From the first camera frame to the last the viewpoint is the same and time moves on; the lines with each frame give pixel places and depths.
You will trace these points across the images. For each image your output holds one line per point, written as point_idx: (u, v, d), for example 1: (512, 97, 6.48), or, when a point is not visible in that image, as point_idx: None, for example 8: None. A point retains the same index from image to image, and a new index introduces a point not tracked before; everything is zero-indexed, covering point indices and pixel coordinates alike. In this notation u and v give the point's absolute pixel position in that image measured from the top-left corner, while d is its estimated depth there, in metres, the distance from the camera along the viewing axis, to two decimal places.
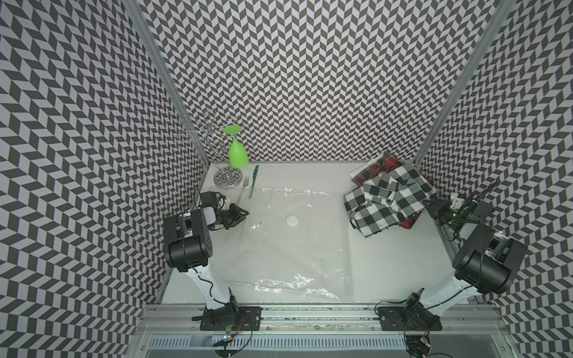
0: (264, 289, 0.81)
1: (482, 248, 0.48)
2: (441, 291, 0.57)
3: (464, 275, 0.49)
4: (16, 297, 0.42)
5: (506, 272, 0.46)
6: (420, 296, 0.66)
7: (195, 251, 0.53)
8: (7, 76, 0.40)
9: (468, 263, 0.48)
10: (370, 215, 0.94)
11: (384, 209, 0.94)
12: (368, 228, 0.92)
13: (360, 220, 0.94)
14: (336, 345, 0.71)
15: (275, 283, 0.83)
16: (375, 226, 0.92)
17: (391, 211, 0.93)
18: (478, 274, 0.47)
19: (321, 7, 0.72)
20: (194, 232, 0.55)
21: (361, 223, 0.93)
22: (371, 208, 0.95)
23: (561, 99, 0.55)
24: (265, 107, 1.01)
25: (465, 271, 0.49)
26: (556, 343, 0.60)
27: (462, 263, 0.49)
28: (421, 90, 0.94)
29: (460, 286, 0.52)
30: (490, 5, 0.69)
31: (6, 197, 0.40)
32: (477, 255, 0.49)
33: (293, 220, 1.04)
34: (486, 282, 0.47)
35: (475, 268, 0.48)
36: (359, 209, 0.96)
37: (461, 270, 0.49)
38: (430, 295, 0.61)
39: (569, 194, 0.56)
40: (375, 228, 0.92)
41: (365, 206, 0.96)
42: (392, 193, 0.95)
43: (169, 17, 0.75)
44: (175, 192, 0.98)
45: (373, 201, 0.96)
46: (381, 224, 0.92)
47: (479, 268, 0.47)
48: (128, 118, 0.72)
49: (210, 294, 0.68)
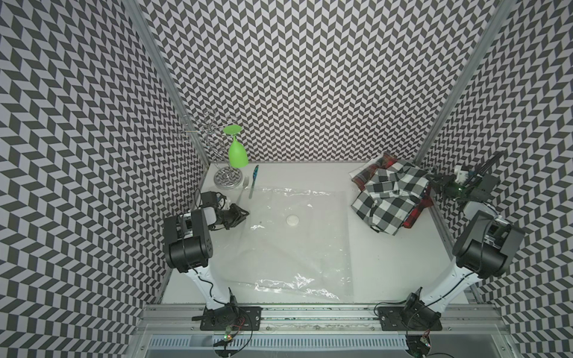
0: (264, 289, 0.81)
1: (480, 236, 0.51)
2: (440, 284, 0.59)
3: (465, 262, 0.52)
4: (16, 297, 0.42)
5: (504, 255, 0.49)
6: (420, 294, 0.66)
7: (195, 252, 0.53)
8: (7, 76, 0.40)
9: (467, 250, 0.51)
10: (386, 213, 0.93)
11: (397, 201, 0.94)
12: (392, 225, 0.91)
13: (381, 221, 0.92)
14: (336, 346, 0.71)
15: (275, 284, 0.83)
16: (398, 220, 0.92)
17: (403, 200, 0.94)
18: (478, 259, 0.50)
19: (321, 7, 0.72)
20: (194, 233, 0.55)
21: (383, 224, 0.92)
22: (384, 206, 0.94)
23: (561, 99, 0.55)
24: (265, 107, 1.01)
25: (466, 258, 0.52)
26: (556, 343, 0.60)
27: (463, 250, 0.51)
28: (421, 90, 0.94)
29: (462, 274, 0.54)
30: (491, 5, 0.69)
31: (6, 197, 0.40)
32: (477, 242, 0.51)
33: (293, 220, 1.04)
34: (486, 267, 0.50)
35: (475, 254, 0.50)
36: (374, 212, 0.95)
37: (462, 256, 0.52)
38: (431, 291, 0.62)
39: (569, 194, 0.56)
40: (398, 222, 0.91)
41: (377, 206, 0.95)
42: (395, 183, 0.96)
43: (169, 17, 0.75)
44: (175, 192, 0.98)
45: (382, 198, 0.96)
46: (401, 215, 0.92)
47: (479, 255, 0.50)
48: (128, 118, 0.72)
49: (210, 294, 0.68)
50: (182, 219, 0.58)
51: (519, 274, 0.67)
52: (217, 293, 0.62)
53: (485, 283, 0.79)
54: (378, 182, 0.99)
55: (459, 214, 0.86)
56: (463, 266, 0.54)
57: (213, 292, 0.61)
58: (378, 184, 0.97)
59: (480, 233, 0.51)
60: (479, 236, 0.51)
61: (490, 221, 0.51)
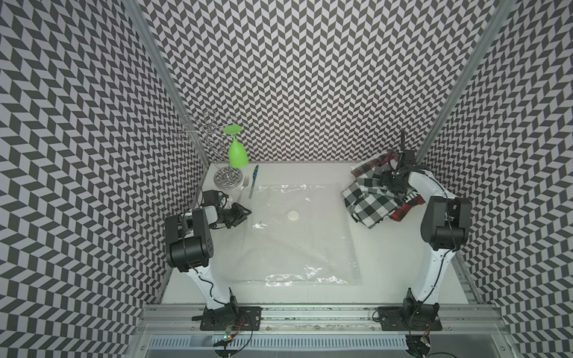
0: (275, 284, 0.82)
1: (442, 218, 0.56)
2: (427, 274, 0.62)
3: (438, 245, 0.57)
4: (16, 297, 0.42)
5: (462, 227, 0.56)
6: (416, 295, 0.65)
7: (195, 251, 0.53)
8: (7, 76, 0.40)
9: (437, 233, 0.56)
10: (368, 206, 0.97)
11: (381, 198, 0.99)
12: (370, 218, 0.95)
13: (361, 212, 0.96)
14: (336, 346, 0.71)
15: (286, 277, 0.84)
16: (377, 215, 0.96)
17: (388, 198, 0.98)
18: (449, 236, 0.56)
19: (321, 7, 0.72)
20: (194, 233, 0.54)
21: (362, 215, 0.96)
22: (368, 199, 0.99)
23: (561, 99, 0.55)
24: (265, 107, 1.01)
25: (438, 241, 0.57)
26: (556, 343, 0.60)
27: (433, 235, 0.56)
28: (421, 90, 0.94)
29: (440, 256, 0.59)
30: (490, 5, 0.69)
31: (6, 197, 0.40)
32: (440, 224, 0.56)
33: (294, 215, 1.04)
34: (456, 242, 0.56)
35: (445, 235, 0.56)
36: (358, 203, 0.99)
37: (435, 241, 0.57)
38: (422, 286, 0.64)
39: (569, 194, 0.56)
40: (377, 217, 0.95)
41: (362, 199, 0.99)
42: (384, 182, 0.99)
43: (169, 18, 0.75)
44: (175, 192, 0.98)
45: (368, 192, 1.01)
46: (382, 212, 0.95)
47: (448, 233, 0.56)
48: (128, 118, 0.72)
49: (212, 294, 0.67)
50: (183, 219, 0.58)
51: (519, 274, 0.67)
52: (217, 295, 0.62)
53: (485, 283, 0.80)
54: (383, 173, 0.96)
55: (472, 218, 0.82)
56: (436, 249, 0.57)
57: (213, 292, 0.61)
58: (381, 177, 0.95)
59: (440, 215, 0.56)
60: (441, 218, 0.56)
61: (445, 201, 0.56)
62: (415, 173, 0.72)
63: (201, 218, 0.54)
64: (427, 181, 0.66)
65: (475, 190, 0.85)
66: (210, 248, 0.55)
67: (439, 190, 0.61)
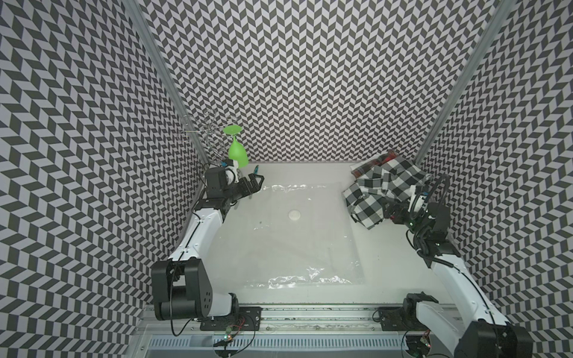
0: (277, 287, 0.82)
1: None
2: (440, 330, 0.54)
3: None
4: (16, 297, 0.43)
5: None
6: (416, 313, 0.64)
7: (187, 309, 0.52)
8: (7, 76, 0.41)
9: None
10: (368, 207, 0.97)
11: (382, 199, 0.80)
12: (369, 219, 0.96)
13: (361, 212, 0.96)
14: (336, 346, 0.71)
15: (288, 280, 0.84)
16: (377, 216, 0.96)
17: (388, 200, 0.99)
18: None
19: (321, 8, 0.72)
20: (188, 292, 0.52)
21: (362, 215, 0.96)
22: (369, 200, 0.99)
23: (561, 99, 0.55)
24: (265, 107, 1.01)
25: None
26: (556, 343, 0.60)
27: None
28: (421, 90, 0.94)
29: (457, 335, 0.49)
30: (490, 5, 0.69)
31: (6, 197, 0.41)
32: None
33: (295, 215, 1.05)
34: None
35: None
36: (358, 203, 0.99)
37: None
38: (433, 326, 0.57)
39: (569, 194, 0.56)
40: (376, 218, 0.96)
41: (362, 199, 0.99)
42: (385, 183, 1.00)
43: (169, 17, 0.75)
44: (175, 192, 0.98)
45: (369, 192, 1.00)
46: (382, 214, 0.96)
47: None
48: (128, 118, 0.72)
49: (212, 312, 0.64)
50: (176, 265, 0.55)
51: (519, 274, 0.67)
52: (217, 311, 0.59)
53: (485, 283, 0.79)
54: (388, 172, 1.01)
55: (473, 218, 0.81)
56: None
57: (213, 311, 0.56)
58: (384, 176, 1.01)
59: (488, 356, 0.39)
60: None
61: (494, 334, 0.39)
62: (442, 265, 0.55)
63: (197, 279, 0.42)
64: (459, 280, 0.50)
65: (475, 190, 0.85)
66: (204, 304, 0.45)
67: (479, 305, 0.45)
